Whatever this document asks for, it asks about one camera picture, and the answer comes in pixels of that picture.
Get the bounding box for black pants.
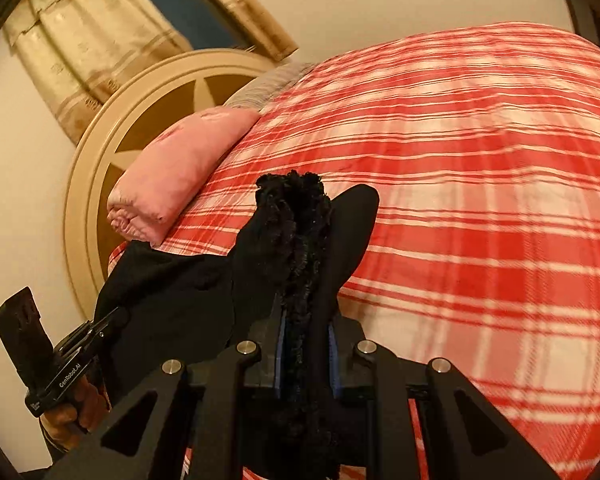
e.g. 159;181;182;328
95;172;379;479

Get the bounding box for person left hand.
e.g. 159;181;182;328
38;376;110;452

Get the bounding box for pink folded blanket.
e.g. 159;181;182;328
107;106;260;247

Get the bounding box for red plaid bed sheet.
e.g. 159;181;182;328
107;20;600;480

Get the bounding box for cream wooden headboard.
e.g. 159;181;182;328
64;49;275;318

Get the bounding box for striped pillow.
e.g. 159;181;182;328
224;62;315;110

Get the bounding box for beige patterned curtain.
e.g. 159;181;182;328
2;0;300;146

